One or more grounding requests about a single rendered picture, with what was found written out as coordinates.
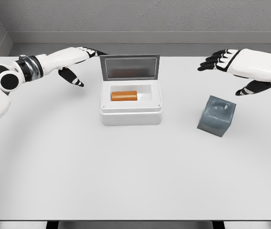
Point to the white box with hinged lid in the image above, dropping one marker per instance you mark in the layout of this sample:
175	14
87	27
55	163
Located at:
130	95

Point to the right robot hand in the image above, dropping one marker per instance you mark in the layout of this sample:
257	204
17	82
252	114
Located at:
240	64

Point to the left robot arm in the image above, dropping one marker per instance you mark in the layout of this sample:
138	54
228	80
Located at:
18	71

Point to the grey cube container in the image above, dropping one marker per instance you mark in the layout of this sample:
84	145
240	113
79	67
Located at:
217	117

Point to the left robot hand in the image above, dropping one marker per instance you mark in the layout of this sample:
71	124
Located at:
71	56

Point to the orange bread block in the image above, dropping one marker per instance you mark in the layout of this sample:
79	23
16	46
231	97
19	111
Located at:
124	95

